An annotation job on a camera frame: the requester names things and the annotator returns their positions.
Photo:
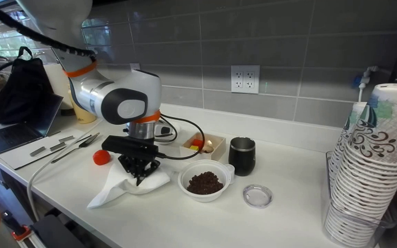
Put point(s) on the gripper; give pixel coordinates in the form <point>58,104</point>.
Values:
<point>140,162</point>

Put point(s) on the white napkin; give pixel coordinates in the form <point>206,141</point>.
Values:
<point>115,186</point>

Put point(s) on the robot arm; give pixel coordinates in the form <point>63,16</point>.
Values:
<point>115,93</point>

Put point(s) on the red toy tomato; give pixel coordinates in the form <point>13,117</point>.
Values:
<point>101,157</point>

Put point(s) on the yellow block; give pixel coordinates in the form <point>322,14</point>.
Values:
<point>194,148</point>

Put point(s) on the white bowl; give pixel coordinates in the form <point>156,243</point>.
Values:
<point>198,168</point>

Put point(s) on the red block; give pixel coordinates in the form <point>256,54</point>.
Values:
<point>197,143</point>

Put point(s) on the heap of brown beans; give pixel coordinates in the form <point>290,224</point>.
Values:
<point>204,184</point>

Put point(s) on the beige toy onion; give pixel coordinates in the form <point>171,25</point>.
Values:
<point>207,147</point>

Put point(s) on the beige cup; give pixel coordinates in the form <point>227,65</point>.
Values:
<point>83,115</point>

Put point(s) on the small metal bar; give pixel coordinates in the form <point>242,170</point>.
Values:
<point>57,146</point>
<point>66,138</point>
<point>37,151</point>

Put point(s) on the wooden box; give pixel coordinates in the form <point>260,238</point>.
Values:
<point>219,146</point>

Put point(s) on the black metal tumbler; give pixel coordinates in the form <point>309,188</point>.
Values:
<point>241,160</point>

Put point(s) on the white jug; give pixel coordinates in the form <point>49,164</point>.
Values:
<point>57,82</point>

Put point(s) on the white cutting board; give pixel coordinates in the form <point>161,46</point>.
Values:
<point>19,155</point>

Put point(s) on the clear plastic lid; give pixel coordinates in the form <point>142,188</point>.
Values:
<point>257,196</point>

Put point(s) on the dark laptop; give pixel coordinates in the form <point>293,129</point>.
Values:
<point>9,134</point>

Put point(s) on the orange clamp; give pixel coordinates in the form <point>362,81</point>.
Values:
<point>21,235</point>

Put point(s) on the black bag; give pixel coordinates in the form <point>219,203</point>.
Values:
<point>19,93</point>

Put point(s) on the window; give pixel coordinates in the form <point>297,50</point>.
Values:
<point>2,43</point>

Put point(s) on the stack of paper cups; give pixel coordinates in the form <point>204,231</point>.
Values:
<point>343,137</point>
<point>374,172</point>

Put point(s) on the white water valve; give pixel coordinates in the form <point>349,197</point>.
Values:
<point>364,81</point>

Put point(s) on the clear plastic cup holder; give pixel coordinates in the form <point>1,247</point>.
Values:
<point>388,224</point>

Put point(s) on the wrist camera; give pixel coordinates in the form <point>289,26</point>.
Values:
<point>128,146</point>

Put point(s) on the white wall socket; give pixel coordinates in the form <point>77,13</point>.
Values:
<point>135,66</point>
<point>245,79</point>

